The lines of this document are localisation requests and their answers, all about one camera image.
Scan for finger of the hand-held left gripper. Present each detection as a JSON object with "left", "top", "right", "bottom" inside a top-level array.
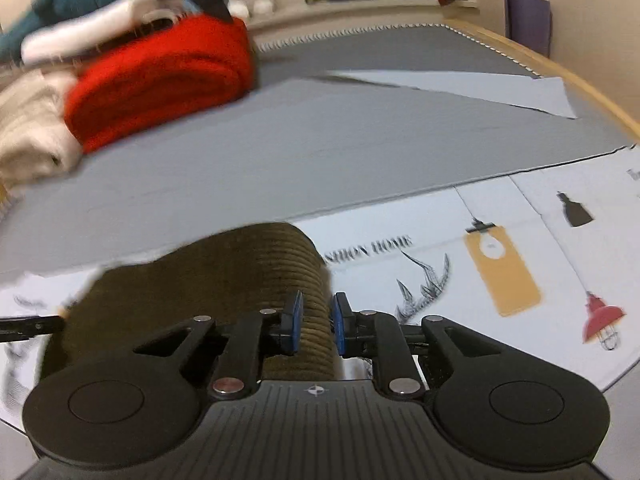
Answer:
[{"left": 0, "top": 312, "right": 68, "bottom": 345}]

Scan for wooden bed frame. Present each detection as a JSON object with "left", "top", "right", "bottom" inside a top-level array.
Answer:
[{"left": 442, "top": 17, "right": 640, "bottom": 138}]

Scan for white printed bed sheet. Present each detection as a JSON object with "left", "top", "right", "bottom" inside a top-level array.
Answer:
[{"left": 0, "top": 144, "right": 640, "bottom": 411}]

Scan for purple box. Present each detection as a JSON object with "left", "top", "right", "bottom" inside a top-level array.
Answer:
[{"left": 502, "top": 0, "right": 552, "bottom": 59}]

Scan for grey bed mattress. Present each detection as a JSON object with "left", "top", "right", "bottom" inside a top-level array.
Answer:
[{"left": 0, "top": 22, "right": 640, "bottom": 283}]

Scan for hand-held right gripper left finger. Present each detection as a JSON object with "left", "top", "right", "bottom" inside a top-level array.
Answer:
[{"left": 132, "top": 290, "right": 306, "bottom": 402}]

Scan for white folded cloth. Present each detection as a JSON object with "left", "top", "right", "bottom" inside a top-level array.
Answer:
[{"left": 21, "top": 0, "right": 176, "bottom": 65}]

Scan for olive corduroy pants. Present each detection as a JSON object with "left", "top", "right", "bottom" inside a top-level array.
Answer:
[{"left": 40, "top": 221, "right": 337, "bottom": 382}]

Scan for cream window ledge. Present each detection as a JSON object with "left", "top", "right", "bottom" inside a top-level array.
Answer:
[{"left": 245, "top": 0, "right": 482, "bottom": 32}]

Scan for cream fleece blanket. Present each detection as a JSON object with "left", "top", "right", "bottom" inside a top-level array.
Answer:
[{"left": 0, "top": 69, "right": 85, "bottom": 188}]

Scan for red folded quilt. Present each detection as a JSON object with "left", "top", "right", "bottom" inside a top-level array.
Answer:
[{"left": 64, "top": 14, "right": 257, "bottom": 155}]

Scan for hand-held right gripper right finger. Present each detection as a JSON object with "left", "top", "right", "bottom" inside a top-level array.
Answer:
[{"left": 332, "top": 291, "right": 507, "bottom": 402}]

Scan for pale grey sheet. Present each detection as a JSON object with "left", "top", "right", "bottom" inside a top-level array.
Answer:
[{"left": 322, "top": 71, "right": 579, "bottom": 121}]

